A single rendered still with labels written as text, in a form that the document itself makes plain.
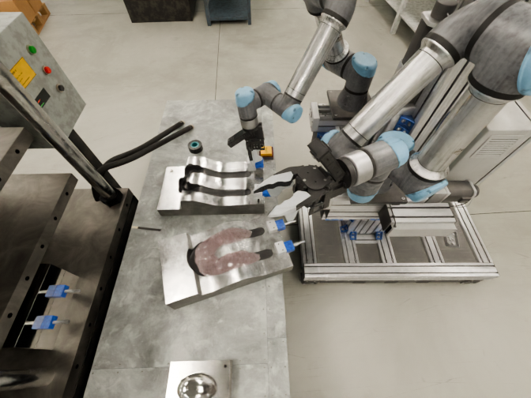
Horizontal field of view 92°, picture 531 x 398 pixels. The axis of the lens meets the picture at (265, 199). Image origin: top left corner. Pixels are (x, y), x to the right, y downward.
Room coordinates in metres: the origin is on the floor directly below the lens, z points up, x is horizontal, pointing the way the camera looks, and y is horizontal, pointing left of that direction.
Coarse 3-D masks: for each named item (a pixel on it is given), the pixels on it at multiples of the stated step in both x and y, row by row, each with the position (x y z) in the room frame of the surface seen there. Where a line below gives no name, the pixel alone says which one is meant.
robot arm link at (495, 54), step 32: (512, 0) 0.58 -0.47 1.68; (480, 32) 0.55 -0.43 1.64; (512, 32) 0.51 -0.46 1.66; (480, 64) 0.53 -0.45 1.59; (512, 64) 0.47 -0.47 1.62; (480, 96) 0.49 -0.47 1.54; (512, 96) 0.46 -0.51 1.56; (448, 128) 0.50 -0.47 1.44; (480, 128) 0.48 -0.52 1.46; (416, 160) 0.52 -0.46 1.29; (448, 160) 0.47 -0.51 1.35; (416, 192) 0.45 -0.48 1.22
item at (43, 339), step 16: (48, 272) 0.28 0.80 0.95; (64, 272) 0.30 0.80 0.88; (32, 288) 0.22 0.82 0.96; (48, 288) 0.23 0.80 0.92; (32, 304) 0.17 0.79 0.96; (48, 304) 0.18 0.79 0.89; (64, 304) 0.19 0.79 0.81; (16, 320) 0.12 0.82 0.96; (32, 320) 0.12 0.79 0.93; (16, 336) 0.07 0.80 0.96; (32, 336) 0.07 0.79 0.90; (48, 336) 0.08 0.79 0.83
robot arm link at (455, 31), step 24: (480, 0) 0.62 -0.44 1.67; (504, 0) 0.58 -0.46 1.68; (456, 24) 0.60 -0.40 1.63; (480, 24) 0.56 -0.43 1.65; (432, 48) 0.59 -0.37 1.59; (456, 48) 0.57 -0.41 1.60; (408, 72) 0.58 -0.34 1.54; (432, 72) 0.56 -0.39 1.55; (384, 96) 0.56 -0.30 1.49; (408, 96) 0.55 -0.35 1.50; (360, 120) 0.53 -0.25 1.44; (384, 120) 0.52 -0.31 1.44; (336, 144) 0.51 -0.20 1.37; (360, 144) 0.50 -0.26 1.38
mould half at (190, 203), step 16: (192, 160) 0.83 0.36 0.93; (208, 160) 0.85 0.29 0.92; (176, 176) 0.79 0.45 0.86; (192, 176) 0.74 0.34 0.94; (208, 176) 0.75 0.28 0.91; (176, 192) 0.70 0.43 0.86; (192, 192) 0.65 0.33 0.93; (160, 208) 0.60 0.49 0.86; (176, 208) 0.60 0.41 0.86; (192, 208) 0.60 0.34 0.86; (208, 208) 0.60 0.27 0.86; (224, 208) 0.61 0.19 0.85; (240, 208) 0.61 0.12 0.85; (256, 208) 0.61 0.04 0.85
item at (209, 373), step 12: (216, 360) 0.01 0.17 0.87; (228, 360) 0.01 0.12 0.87; (180, 372) -0.03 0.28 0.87; (192, 372) -0.03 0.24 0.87; (204, 372) -0.03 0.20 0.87; (216, 372) -0.03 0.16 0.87; (228, 372) -0.03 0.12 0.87; (168, 384) -0.06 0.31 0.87; (180, 384) -0.06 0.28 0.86; (192, 384) -0.06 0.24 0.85; (204, 384) -0.06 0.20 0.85; (216, 384) -0.06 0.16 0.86; (228, 384) -0.06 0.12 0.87; (168, 396) -0.09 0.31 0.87; (180, 396) -0.09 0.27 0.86; (192, 396) -0.09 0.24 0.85; (204, 396) -0.09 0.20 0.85; (216, 396) -0.09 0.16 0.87; (228, 396) -0.09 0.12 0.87
